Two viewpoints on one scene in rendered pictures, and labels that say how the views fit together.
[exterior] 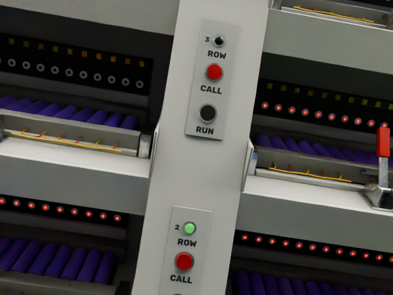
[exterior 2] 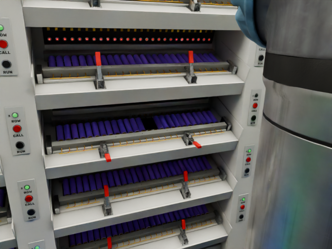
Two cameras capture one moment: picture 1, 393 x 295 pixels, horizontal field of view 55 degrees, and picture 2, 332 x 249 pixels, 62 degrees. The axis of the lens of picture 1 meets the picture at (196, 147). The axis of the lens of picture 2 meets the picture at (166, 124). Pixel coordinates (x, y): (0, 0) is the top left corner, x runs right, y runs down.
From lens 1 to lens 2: 74 cm
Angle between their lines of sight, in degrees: 28
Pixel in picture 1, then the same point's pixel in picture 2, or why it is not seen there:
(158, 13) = (237, 89)
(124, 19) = (226, 93)
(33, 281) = (195, 174)
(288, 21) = not seen: hidden behind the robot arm
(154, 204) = (239, 146)
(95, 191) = (223, 147)
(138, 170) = (232, 138)
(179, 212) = (246, 147)
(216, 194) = (255, 139)
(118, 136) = (221, 126)
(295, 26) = not seen: hidden behind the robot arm
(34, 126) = (195, 131)
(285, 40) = not seen: hidden behind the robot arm
